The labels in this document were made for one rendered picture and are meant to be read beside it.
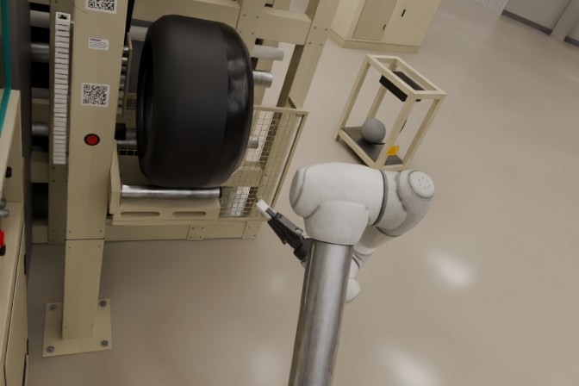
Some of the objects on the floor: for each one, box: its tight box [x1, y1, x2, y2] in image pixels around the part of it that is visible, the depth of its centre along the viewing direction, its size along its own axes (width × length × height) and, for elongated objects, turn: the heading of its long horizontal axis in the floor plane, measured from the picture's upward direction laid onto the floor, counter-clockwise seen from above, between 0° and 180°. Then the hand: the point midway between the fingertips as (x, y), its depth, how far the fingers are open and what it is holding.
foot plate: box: [42, 299, 112, 358], centre depth 211 cm, size 27×27×2 cm
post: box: [62, 0, 133, 340], centre depth 142 cm, size 13×13×250 cm
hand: (264, 209), depth 158 cm, fingers closed
